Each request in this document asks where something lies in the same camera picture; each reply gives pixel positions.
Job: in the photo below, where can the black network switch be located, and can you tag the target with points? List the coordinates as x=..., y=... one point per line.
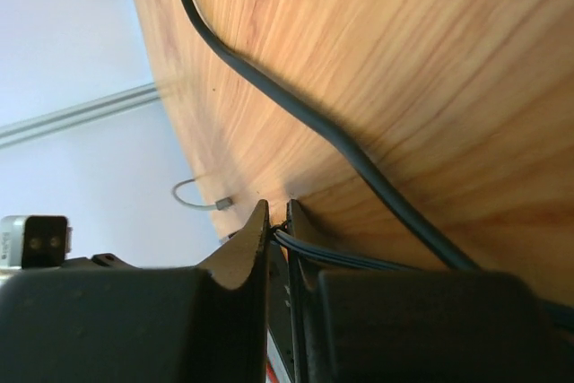
x=280, y=346

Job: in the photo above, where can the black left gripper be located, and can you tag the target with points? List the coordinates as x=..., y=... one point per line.
x=99, y=261

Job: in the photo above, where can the aluminium frame rail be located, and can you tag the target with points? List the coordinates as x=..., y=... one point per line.
x=63, y=119

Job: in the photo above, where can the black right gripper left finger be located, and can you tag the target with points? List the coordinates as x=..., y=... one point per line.
x=199, y=323

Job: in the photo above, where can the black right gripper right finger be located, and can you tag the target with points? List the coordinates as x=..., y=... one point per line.
x=354, y=324

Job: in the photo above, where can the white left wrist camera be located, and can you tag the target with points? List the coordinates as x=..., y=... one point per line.
x=34, y=241

